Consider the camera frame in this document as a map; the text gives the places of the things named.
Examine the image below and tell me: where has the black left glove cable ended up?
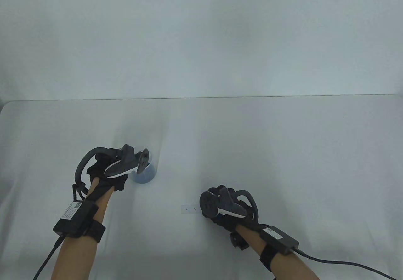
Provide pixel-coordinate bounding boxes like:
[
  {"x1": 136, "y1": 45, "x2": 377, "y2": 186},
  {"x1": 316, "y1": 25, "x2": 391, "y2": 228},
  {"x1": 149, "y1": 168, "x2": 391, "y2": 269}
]
[{"x1": 72, "y1": 182, "x2": 90, "y2": 203}]

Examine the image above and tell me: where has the person's left forearm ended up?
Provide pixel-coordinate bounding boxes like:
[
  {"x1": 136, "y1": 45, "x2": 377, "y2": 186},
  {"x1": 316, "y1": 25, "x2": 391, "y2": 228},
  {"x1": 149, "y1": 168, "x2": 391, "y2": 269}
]
[{"x1": 52, "y1": 179, "x2": 114, "y2": 280}]

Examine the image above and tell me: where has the person's left hand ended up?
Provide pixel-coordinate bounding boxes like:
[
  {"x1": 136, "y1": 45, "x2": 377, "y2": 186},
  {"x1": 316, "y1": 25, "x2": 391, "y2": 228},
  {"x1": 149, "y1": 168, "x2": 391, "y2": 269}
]
[{"x1": 87, "y1": 153, "x2": 130, "y2": 194}]

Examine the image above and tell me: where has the dark blue dye solution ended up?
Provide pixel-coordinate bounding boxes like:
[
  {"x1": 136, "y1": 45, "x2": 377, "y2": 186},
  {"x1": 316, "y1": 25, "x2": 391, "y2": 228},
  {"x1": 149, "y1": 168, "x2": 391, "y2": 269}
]
[{"x1": 132, "y1": 164, "x2": 156, "y2": 184}]

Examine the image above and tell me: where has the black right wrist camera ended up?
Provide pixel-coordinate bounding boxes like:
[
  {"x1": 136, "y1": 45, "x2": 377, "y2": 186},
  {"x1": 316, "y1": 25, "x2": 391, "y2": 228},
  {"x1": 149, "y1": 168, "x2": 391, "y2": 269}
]
[{"x1": 229, "y1": 232, "x2": 249, "y2": 251}]

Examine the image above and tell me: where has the black right forearm strap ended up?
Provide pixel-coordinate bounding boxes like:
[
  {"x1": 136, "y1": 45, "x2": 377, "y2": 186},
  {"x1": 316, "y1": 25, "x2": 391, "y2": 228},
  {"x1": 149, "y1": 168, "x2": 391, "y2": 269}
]
[{"x1": 259, "y1": 244, "x2": 279, "y2": 273}]

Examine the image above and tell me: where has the person's right hand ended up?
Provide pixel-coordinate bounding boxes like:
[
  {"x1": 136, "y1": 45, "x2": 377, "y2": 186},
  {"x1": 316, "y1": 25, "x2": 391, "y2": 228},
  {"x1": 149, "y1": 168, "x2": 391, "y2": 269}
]
[{"x1": 205, "y1": 192, "x2": 269, "y2": 234}]

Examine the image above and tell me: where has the clear plastic beaker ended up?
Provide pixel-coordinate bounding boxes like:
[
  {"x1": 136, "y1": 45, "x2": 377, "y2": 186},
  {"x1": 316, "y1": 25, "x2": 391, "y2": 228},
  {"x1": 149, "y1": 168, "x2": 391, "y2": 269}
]
[{"x1": 129, "y1": 152, "x2": 157, "y2": 185}]

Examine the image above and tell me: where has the black right box cable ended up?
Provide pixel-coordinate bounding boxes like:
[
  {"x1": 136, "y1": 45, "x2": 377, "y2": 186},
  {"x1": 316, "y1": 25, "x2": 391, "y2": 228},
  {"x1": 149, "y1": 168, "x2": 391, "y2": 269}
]
[{"x1": 293, "y1": 248, "x2": 398, "y2": 280}]

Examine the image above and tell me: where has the black forearm strap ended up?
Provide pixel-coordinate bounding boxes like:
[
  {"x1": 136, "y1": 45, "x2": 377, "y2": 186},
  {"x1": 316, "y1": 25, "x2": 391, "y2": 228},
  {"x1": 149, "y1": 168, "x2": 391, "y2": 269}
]
[
  {"x1": 83, "y1": 220, "x2": 106, "y2": 243},
  {"x1": 259, "y1": 244, "x2": 279, "y2": 273}
]

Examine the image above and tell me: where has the black left box cable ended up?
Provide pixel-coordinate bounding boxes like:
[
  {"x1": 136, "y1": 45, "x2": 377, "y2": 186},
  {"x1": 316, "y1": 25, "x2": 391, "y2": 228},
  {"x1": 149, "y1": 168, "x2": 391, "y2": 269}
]
[{"x1": 33, "y1": 234, "x2": 67, "y2": 280}]

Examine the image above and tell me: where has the person's right forearm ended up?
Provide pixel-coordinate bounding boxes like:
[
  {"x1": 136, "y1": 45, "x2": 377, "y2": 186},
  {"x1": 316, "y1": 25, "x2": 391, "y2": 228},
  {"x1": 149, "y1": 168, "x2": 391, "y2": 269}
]
[{"x1": 235, "y1": 224, "x2": 322, "y2": 280}]

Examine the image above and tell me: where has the grey hand controller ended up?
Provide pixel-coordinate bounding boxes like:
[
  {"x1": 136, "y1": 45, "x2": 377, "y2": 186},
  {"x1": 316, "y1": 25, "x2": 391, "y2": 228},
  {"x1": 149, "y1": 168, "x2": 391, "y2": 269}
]
[
  {"x1": 74, "y1": 144, "x2": 150, "y2": 188},
  {"x1": 200, "y1": 185, "x2": 259, "y2": 223}
]

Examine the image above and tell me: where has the black right forearm sensor box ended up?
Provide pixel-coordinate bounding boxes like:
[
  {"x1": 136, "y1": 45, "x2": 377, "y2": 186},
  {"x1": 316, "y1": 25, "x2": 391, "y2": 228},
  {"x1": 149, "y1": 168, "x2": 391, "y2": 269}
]
[{"x1": 259, "y1": 226, "x2": 300, "y2": 255}]

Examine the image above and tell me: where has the grey left hand controller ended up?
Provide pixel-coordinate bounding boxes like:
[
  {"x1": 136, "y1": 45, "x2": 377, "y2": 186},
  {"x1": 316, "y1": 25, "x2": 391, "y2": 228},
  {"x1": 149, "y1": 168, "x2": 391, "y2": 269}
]
[{"x1": 74, "y1": 144, "x2": 150, "y2": 188}]

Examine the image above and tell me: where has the black left forearm sensor box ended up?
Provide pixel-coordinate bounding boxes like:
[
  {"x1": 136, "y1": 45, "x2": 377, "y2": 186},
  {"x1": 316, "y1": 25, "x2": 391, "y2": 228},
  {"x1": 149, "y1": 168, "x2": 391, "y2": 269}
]
[{"x1": 53, "y1": 200, "x2": 99, "y2": 238}]

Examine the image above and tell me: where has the black box cable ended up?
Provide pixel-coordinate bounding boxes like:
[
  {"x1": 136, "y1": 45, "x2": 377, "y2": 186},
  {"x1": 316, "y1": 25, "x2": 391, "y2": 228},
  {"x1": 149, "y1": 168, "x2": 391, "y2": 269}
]
[
  {"x1": 33, "y1": 234, "x2": 67, "y2": 280},
  {"x1": 293, "y1": 248, "x2": 398, "y2": 280}
]

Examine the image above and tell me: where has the grey right hand controller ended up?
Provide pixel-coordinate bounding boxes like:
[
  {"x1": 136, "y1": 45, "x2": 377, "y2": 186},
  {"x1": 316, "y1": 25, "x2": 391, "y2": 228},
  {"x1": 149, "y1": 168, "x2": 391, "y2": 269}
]
[{"x1": 200, "y1": 185, "x2": 259, "y2": 223}]

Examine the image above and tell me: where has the black left forearm strap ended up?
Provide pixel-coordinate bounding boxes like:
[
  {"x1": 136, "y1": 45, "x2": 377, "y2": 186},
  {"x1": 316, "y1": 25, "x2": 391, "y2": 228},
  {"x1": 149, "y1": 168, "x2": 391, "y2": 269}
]
[{"x1": 83, "y1": 220, "x2": 106, "y2": 243}]

